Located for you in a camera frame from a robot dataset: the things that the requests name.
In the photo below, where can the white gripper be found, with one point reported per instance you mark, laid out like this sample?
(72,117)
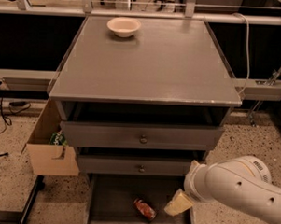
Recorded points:
(191,182)

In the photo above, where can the red coke can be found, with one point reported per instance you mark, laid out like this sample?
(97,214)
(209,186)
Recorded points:
(144,209)

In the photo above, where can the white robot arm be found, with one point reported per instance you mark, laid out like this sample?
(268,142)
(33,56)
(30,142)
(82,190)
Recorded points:
(243,184)

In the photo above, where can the brass middle drawer knob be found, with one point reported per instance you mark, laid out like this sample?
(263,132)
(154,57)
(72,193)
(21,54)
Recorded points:
(141,169)

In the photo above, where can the brass drawer knob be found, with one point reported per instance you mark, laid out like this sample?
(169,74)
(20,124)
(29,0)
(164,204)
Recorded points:
(141,169)
(143,139)

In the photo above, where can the brass top drawer knob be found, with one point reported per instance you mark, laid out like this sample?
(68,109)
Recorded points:
(143,139)

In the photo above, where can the bottom grey open drawer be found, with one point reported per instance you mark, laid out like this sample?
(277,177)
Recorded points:
(111,198)

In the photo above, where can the grey drawer cabinet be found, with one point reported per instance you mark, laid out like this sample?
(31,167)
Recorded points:
(169,72)

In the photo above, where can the top grey drawer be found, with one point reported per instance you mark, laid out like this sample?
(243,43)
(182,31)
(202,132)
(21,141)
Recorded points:
(126,135)

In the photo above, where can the middle grey drawer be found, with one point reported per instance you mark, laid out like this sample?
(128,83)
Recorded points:
(126,165)

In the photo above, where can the green chip bag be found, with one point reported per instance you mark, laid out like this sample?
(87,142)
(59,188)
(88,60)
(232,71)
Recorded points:
(58,139)

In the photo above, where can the cardboard box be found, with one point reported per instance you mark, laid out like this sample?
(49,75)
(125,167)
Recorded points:
(46,156)

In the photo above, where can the white bowl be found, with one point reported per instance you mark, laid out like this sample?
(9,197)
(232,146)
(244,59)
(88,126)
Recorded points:
(124,26)

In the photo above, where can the metal rail beam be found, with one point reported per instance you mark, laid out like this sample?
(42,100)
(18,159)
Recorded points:
(20,80)

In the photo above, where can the black metal floor frame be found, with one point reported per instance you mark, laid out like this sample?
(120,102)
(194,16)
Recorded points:
(21,217)

